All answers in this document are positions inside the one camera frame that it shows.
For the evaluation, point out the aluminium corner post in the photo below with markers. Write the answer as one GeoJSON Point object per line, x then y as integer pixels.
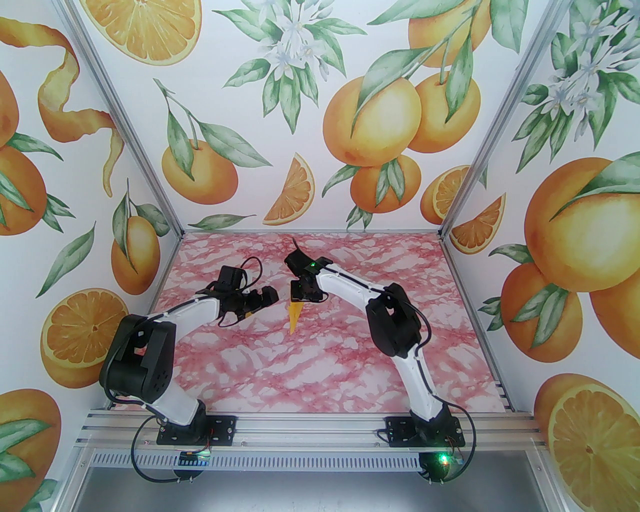
{"type": "Point", "coordinates": [125, 118]}
{"type": "Point", "coordinates": [501, 118]}

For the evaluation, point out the yellow paper sheet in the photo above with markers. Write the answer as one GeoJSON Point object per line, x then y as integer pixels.
{"type": "Point", "coordinates": [294, 317]}

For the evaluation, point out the aluminium side rail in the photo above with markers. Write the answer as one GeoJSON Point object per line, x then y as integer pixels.
{"type": "Point", "coordinates": [505, 395]}

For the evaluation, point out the perforated metal strip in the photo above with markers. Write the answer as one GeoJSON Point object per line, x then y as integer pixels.
{"type": "Point", "coordinates": [300, 461]}

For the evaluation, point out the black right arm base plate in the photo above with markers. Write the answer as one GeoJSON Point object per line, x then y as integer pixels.
{"type": "Point", "coordinates": [400, 432]}

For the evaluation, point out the grey metal panel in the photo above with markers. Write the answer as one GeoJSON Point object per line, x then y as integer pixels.
{"type": "Point", "coordinates": [310, 495]}

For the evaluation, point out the aluminium mounting rail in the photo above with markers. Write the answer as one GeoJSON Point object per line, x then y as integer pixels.
{"type": "Point", "coordinates": [310, 430]}

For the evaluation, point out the small circuit board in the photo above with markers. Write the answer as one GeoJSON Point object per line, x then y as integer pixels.
{"type": "Point", "coordinates": [195, 457]}

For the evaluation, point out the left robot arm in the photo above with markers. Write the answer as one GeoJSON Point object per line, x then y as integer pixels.
{"type": "Point", "coordinates": [150, 355]}

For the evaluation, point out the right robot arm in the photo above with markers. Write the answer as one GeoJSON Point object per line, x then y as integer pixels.
{"type": "Point", "coordinates": [395, 325]}

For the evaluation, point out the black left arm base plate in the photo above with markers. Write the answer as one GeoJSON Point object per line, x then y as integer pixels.
{"type": "Point", "coordinates": [222, 430]}

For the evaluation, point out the black controller with green light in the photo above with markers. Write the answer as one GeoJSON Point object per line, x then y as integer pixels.
{"type": "Point", "coordinates": [440, 462]}

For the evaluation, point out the aluminium frame bar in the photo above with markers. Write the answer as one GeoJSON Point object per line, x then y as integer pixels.
{"type": "Point", "coordinates": [550, 480]}
{"type": "Point", "coordinates": [70, 480]}

